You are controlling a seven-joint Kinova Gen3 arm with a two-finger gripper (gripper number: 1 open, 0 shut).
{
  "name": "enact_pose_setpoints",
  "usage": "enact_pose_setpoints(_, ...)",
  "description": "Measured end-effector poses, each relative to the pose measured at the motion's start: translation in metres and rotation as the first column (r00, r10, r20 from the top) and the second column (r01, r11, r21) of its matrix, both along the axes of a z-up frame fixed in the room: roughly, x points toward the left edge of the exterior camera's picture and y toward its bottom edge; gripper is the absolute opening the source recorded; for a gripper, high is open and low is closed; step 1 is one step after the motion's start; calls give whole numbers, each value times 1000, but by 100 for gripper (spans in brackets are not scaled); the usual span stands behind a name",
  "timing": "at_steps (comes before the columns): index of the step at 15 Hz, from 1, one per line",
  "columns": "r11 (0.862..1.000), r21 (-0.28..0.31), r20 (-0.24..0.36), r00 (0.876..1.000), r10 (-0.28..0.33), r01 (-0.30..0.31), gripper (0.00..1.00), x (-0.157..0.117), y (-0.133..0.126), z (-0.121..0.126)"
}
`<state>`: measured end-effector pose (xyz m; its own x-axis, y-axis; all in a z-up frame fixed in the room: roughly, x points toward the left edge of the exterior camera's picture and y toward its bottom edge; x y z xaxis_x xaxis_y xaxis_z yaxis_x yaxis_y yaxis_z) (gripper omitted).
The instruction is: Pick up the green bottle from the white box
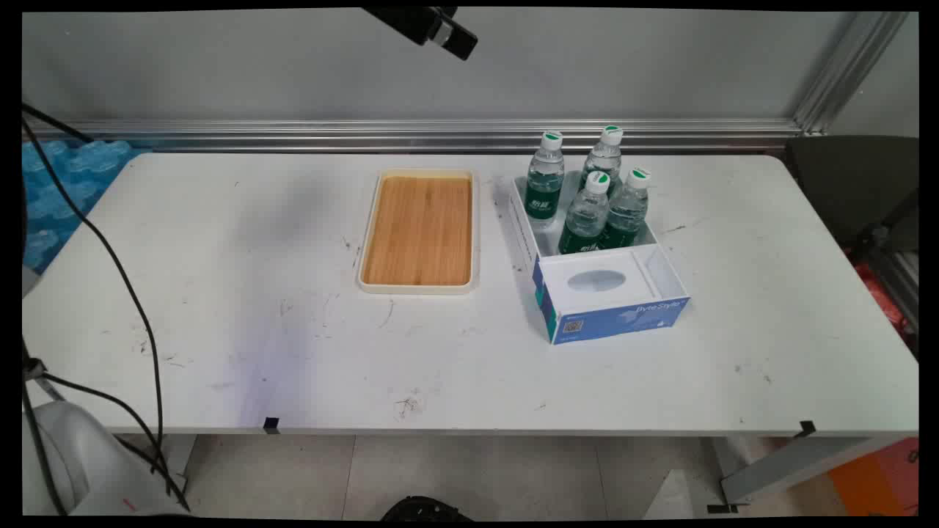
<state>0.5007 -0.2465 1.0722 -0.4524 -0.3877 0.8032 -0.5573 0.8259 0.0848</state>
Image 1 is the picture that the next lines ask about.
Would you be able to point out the dark chair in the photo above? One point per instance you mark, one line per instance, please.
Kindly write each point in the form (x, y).
(855, 183)

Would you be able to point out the blue and white cardboard box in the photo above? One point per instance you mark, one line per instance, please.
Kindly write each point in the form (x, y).
(616, 290)

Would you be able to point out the horizontal aluminium frame rail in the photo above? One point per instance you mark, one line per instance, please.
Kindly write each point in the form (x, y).
(440, 134)

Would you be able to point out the black round floor object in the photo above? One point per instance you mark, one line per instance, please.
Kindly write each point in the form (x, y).
(425, 510)

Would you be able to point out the black tape mark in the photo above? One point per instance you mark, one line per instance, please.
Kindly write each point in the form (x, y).
(807, 427)
(271, 424)

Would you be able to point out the red bag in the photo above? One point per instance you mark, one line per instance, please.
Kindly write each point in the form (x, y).
(884, 297)

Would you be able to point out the blue bubble wrap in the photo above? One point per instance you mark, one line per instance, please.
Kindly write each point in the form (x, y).
(62, 187)

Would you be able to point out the bamboo tray with white rim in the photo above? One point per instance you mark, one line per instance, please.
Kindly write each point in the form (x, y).
(419, 231)

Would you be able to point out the grey table leg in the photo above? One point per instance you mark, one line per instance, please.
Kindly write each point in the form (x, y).
(792, 466)

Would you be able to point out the green label water bottle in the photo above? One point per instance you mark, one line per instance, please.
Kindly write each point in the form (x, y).
(628, 211)
(585, 220)
(604, 158)
(544, 187)

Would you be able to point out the slanted aluminium frame post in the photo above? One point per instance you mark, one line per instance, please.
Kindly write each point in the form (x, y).
(851, 66)

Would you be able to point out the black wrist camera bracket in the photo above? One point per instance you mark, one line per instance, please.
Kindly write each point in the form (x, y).
(429, 28)

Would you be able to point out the orange box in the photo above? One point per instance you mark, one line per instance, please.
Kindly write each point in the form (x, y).
(880, 477)

